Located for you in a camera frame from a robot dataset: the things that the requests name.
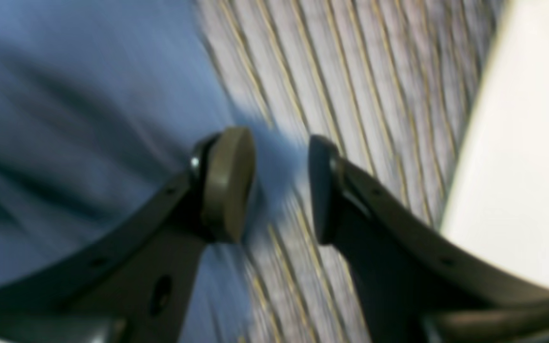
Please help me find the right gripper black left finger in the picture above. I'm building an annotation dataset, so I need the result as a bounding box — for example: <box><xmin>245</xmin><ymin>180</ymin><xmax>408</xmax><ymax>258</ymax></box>
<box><xmin>0</xmin><ymin>127</ymin><xmax>256</xmax><ymax>343</ymax></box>

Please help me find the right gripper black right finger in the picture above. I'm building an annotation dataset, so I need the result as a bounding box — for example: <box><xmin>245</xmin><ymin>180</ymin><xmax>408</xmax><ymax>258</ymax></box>
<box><xmin>308</xmin><ymin>135</ymin><xmax>549</xmax><ymax>343</ymax></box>

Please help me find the blue T-shirt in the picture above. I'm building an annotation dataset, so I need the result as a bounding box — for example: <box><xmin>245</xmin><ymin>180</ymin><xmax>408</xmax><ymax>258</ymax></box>
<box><xmin>0</xmin><ymin>0</ymin><xmax>304</xmax><ymax>343</ymax></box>

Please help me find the fan-patterned tablecloth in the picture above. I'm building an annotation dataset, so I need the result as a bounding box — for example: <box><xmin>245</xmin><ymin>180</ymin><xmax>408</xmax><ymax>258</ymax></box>
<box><xmin>197</xmin><ymin>0</ymin><xmax>506</xmax><ymax>343</ymax></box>

